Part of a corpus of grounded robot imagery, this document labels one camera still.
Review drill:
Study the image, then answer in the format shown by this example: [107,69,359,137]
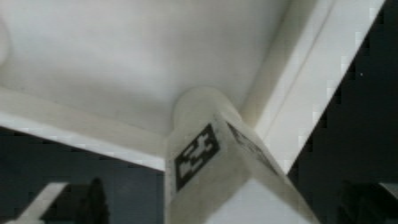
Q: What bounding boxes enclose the white square table top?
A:
[0,0,327,169]

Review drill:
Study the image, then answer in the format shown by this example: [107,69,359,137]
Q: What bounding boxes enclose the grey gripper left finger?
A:
[14,178,110,224]

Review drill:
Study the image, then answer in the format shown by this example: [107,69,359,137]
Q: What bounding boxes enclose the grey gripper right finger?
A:
[338,182,398,224]

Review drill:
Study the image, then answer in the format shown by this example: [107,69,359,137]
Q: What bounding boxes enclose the white table leg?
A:
[165,87,320,224]

